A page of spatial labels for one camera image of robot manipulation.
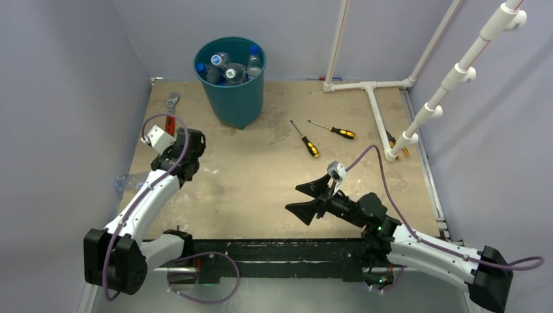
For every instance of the red blue pen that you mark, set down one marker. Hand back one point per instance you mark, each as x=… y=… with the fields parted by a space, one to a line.
x=323 y=78

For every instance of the long yellow black screwdriver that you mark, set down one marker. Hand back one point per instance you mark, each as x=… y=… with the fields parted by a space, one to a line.
x=339 y=131

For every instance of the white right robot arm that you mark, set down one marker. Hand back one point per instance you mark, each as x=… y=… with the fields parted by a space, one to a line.
x=480 y=273

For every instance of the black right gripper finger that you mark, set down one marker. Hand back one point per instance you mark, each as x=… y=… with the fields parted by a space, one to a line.
x=306 y=212
x=319 y=187

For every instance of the short yellow black screwdriver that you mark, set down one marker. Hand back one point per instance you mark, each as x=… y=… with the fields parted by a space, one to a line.
x=312 y=149

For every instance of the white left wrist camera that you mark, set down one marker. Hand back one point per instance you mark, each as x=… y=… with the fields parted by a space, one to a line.
x=158 y=139

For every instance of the black metal base frame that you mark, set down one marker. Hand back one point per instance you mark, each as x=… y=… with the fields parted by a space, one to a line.
x=340 y=258

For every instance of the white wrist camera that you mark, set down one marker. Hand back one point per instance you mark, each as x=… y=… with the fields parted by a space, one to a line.
x=158 y=139
x=338 y=173

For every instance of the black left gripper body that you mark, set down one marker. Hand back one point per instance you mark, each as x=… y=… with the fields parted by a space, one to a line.
x=168 y=152

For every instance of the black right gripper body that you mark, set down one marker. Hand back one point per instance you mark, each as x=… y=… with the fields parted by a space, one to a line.
x=342 y=207

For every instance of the teal plastic bin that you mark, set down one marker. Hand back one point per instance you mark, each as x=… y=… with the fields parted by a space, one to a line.
x=234 y=105

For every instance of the clear bottle white cap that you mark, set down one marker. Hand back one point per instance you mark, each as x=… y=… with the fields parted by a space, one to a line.
x=220 y=60

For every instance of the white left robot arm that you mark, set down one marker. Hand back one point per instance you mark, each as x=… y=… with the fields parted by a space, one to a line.
x=118 y=256

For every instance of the Pepsi bottle blue cap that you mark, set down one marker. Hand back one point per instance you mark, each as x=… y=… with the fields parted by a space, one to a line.
x=255 y=63

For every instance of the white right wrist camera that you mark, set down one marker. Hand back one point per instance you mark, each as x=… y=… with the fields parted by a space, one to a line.
x=338 y=173

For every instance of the clear bottle red white label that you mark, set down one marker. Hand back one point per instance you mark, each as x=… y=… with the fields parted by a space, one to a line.
x=235 y=73

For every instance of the red handled adjustable wrench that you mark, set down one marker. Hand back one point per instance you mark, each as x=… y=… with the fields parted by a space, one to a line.
x=171 y=103

